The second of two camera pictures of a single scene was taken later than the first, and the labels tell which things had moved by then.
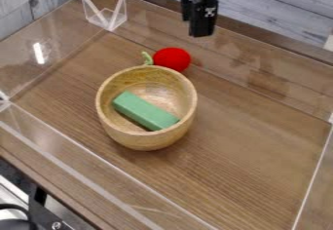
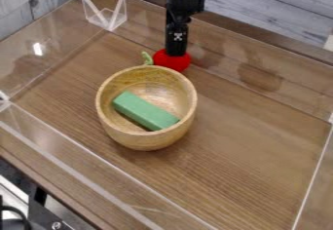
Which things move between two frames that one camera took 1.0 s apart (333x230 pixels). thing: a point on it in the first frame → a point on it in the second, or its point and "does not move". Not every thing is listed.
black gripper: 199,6 → 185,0
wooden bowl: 145,105 does not move
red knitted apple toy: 167,57 does not move
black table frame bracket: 41,218 does not move
